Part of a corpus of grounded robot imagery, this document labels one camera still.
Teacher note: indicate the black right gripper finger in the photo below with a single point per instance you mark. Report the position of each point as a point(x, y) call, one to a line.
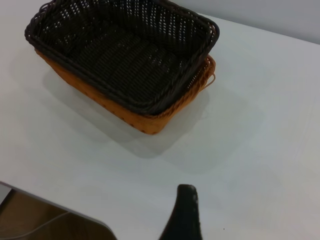
point(183, 217)

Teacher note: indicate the orange wicker basket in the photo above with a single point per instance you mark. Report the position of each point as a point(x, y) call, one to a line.
point(150, 123)

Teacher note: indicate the dark brown wicker basket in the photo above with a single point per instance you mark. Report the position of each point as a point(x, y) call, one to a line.
point(120, 57)

